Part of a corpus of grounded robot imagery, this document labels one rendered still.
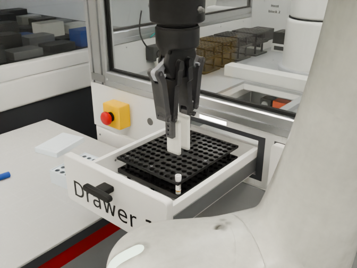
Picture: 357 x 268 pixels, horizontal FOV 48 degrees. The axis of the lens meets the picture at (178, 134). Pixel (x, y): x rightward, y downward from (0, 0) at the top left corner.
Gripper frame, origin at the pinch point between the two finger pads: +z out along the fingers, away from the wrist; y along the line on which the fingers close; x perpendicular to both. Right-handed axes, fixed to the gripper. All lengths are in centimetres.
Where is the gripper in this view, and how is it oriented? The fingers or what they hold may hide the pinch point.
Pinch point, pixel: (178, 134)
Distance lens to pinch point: 75.3
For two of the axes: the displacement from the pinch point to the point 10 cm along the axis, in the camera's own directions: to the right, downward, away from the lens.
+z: 0.1, 9.1, 4.2
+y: -6.4, 3.3, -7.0
